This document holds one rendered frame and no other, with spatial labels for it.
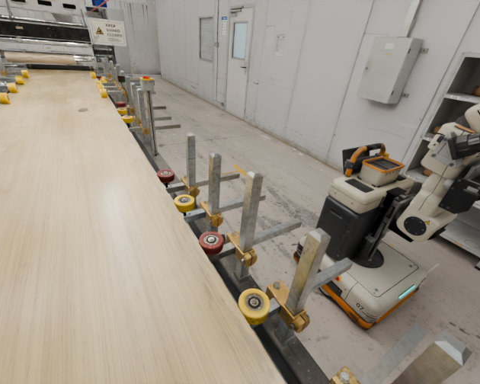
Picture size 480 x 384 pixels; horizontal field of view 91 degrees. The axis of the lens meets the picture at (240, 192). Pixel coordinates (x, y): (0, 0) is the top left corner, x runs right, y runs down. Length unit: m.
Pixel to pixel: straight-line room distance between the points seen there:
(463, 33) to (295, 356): 2.98
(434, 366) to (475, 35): 2.92
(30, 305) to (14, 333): 0.06
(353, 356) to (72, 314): 1.47
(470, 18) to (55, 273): 3.33
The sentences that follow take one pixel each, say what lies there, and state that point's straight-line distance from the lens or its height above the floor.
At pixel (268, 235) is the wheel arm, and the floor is 0.84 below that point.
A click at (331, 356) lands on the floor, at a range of 1.71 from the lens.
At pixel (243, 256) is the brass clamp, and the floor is 0.85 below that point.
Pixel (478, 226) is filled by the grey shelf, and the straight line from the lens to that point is 3.26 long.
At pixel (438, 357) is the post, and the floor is 1.10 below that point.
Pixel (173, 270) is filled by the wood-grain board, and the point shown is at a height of 0.90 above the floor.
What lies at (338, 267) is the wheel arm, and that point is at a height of 0.84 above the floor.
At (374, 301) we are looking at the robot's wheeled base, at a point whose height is 0.28.
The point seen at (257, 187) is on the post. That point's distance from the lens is 0.67.
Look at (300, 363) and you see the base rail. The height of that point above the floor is 0.70.
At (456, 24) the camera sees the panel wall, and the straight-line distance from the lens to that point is 3.25.
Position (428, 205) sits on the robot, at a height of 0.86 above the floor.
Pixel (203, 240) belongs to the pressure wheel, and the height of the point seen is 0.91.
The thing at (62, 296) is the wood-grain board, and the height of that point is 0.90.
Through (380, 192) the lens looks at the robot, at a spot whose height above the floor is 0.81.
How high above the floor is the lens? 1.45
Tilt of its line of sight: 32 degrees down
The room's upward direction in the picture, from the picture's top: 6 degrees clockwise
